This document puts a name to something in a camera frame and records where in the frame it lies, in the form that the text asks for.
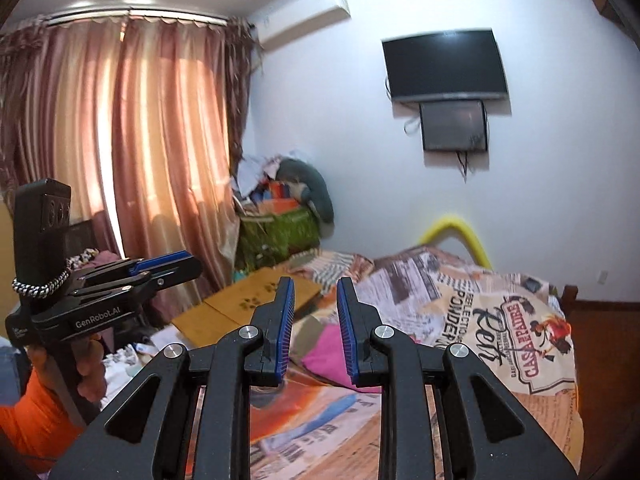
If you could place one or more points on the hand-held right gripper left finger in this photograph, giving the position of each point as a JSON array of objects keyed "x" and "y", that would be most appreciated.
[{"x": 285, "y": 330}]

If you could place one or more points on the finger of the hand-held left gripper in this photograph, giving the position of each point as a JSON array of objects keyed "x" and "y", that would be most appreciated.
[
  {"x": 170, "y": 275},
  {"x": 160, "y": 260}
]

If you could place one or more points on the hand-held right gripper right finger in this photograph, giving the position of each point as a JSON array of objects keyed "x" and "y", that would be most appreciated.
[{"x": 347, "y": 330}]

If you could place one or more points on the pink pants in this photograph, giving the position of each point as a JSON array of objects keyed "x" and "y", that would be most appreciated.
[{"x": 325, "y": 355}]

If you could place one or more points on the person's left forearm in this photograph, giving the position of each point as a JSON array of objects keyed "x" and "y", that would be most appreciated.
[{"x": 35, "y": 425}]

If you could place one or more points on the person's left hand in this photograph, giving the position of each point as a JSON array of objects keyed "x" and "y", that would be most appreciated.
[{"x": 94, "y": 370}]

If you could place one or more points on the mustard yellow folded garment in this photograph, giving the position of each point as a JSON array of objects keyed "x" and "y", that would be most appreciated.
[{"x": 235, "y": 300}]

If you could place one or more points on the green patterned storage bag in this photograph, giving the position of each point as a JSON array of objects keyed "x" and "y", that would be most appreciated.
[{"x": 280, "y": 237}]

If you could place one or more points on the white crumpled bedding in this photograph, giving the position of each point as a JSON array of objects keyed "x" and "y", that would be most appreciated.
[{"x": 130, "y": 365}]

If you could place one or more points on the pink brown curtain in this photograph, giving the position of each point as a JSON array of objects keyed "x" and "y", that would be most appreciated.
[{"x": 150, "y": 135}]

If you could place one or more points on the printed bed sheet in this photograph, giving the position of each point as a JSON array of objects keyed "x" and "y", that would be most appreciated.
[{"x": 475, "y": 360}]

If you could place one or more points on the pile of clothes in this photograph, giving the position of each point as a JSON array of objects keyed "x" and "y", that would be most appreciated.
[{"x": 260, "y": 175}]

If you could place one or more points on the grey plush cushion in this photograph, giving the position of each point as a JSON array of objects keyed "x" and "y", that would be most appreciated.
[{"x": 315, "y": 185}]

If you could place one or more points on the white air conditioner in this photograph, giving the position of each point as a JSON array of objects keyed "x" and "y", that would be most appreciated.
[{"x": 300, "y": 15}]

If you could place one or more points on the yellow foam bed rail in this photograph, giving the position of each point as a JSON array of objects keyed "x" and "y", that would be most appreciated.
[{"x": 450, "y": 222}]

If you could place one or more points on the dark wooden bed post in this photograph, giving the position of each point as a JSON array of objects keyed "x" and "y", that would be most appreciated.
[{"x": 570, "y": 300}]

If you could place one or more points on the small black wall monitor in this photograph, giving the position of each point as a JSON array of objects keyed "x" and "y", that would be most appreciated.
[{"x": 452, "y": 127}]

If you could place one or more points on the curtain rail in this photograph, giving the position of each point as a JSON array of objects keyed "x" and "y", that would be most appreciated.
[{"x": 135, "y": 15}]

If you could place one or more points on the white wall socket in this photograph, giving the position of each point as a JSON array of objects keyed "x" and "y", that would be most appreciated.
[{"x": 602, "y": 276}]

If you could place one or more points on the black wall television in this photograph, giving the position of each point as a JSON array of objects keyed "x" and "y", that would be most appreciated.
[{"x": 445, "y": 65}]

